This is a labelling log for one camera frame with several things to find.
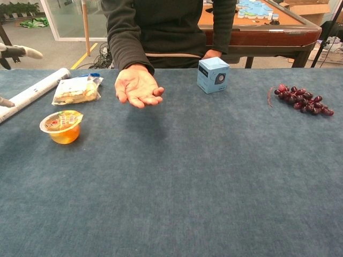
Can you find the person's right hand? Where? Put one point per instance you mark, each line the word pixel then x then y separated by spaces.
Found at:
pixel 136 85

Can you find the white paper roll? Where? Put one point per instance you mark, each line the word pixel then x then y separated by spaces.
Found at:
pixel 34 91

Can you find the white plastic basket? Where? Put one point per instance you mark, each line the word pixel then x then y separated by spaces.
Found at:
pixel 331 54

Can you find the light blue carton box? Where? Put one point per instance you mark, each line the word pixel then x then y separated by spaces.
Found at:
pixel 211 76

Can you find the yellow floor tape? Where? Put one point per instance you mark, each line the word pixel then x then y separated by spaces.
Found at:
pixel 84 56

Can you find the blue plastic packet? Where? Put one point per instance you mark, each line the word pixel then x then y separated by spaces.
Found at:
pixel 93 75

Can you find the person's left hand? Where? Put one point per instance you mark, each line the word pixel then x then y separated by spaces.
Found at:
pixel 213 53

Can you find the green cloth heap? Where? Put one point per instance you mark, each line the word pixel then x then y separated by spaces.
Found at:
pixel 34 22

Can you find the blue white tile pile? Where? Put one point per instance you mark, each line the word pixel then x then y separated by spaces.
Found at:
pixel 254 9

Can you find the round clear snack cup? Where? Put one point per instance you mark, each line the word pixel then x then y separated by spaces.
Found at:
pixel 63 128

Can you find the clear bag of biscuits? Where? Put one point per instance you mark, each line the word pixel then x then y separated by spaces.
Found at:
pixel 76 91

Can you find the person's torso black sweater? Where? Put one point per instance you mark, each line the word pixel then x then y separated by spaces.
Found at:
pixel 166 26

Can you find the black tripod stand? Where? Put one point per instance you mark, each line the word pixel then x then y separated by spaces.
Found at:
pixel 325 42

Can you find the wooden pole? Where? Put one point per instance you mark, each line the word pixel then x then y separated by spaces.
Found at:
pixel 86 29

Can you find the blue table mat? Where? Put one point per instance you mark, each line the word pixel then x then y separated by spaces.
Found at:
pixel 187 174

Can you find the person's right forearm black sleeve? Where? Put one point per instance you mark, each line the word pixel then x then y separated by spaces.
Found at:
pixel 126 45

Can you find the dark red grape bunch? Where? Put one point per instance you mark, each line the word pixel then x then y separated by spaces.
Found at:
pixel 302 100

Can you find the robot left five-finger hand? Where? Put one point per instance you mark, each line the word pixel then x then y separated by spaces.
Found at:
pixel 26 52

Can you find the brown cardboard box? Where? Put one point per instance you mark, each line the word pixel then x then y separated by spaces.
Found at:
pixel 311 12

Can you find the brown mahjong table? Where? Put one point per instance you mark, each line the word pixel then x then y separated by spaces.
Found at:
pixel 268 36

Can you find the white framed glass partition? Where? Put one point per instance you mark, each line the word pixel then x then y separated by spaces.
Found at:
pixel 72 21

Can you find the row of potted plants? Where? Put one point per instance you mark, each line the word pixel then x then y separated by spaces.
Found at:
pixel 18 9

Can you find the person's left forearm black sleeve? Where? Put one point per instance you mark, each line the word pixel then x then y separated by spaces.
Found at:
pixel 225 26

